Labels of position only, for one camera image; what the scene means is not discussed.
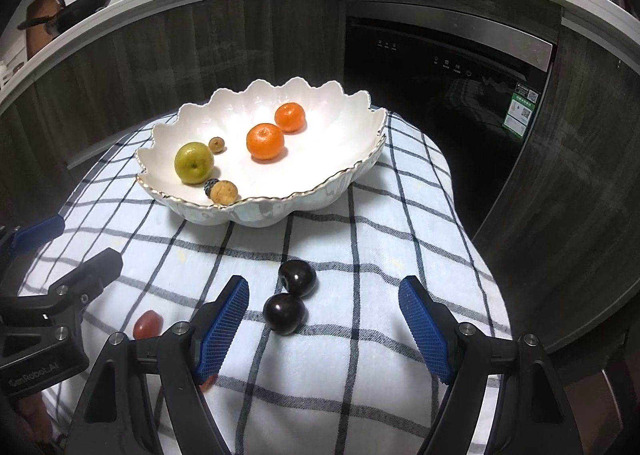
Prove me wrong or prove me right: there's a dark wood kitchen cabinet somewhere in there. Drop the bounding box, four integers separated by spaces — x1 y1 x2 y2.
0 0 347 228

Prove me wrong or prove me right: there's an orange tangerine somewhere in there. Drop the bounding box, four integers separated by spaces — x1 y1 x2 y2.
274 102 307 134
246 123 286 161

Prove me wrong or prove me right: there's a black built-in dishwasher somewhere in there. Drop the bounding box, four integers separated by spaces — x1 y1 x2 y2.
344 18 558 238

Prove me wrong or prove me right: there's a dark purple plum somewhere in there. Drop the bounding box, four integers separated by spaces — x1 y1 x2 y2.
262 293 308 336
278 259 317 298

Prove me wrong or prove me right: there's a white scalloped gold-rimmed bowl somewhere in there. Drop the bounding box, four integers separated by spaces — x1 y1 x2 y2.
135 76 388 228

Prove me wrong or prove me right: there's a dark wood cabinet door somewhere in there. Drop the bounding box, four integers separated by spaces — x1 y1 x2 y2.
472 25 640 355

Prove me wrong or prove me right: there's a green sticker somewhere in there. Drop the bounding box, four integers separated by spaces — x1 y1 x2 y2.
504 82 541 133

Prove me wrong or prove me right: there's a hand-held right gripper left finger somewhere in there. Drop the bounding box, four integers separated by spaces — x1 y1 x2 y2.
70 275 251 455

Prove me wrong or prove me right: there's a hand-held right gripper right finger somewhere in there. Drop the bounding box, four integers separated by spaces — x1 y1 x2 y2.
398 275 586 455

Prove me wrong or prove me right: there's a black wok pan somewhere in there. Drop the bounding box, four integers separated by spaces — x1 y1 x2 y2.
17 0 116 33

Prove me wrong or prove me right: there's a brown wooden board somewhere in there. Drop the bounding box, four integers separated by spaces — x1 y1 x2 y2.
25 0 66 59

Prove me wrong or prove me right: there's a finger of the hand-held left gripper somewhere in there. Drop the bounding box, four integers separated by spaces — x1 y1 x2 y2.
0 214 66 288
42 247 124 316

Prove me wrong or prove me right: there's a white checked cloth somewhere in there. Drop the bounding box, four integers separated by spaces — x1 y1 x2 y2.
17 108 513 455

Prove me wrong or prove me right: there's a person's left hand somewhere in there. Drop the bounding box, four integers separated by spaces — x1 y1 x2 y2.
15 387 53 443

